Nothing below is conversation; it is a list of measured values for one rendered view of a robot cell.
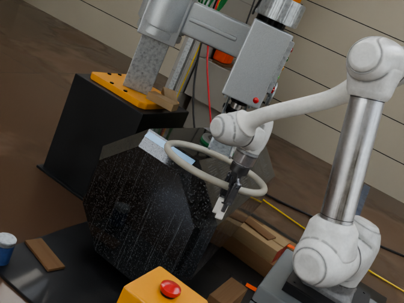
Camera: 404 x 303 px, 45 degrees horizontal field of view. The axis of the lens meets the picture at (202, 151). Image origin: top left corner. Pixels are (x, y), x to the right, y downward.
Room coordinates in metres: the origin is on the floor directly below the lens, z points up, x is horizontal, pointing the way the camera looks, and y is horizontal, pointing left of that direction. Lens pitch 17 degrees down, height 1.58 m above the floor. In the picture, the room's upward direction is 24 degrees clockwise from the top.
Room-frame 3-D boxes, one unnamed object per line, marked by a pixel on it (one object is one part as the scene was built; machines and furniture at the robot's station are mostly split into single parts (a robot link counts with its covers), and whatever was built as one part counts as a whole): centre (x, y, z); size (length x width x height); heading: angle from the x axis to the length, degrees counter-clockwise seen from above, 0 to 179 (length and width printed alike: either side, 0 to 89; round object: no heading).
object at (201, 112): (6.12, -0.01, 0.43); 1.30 x 0.62 x 0.86; 163
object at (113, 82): (3.30, 0.59, 0.76); 0.49 x 0.49 x 0.05; 68
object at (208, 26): (3.31, 0.39, 1.36); 0.74 x 0.34 x 0.25; 93
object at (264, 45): (2.75, -0.07, 1.32); 0.36 x 0.22 x 0.45; 1
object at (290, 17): (3.02, -0.07, 1.61); 0.96 x 0.25 x 0.17; 1
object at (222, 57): (6.06, 0.22, 0.99); 0.50 x 0.22 x 0.33; 163
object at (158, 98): (3.16, 0.38, 0.81); 0.20 x 0.10 x 0.05; 76
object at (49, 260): (2.21, 0.53, 0.02); 0.25 x 0.10 x 0.01; 55
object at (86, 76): (3.30, 0.59, 0.37); 0.66 x 0.66 x 0.74; 68
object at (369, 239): (1.55, -0.59, 1.00); 0.18 x 0.16 x 0.22; 145
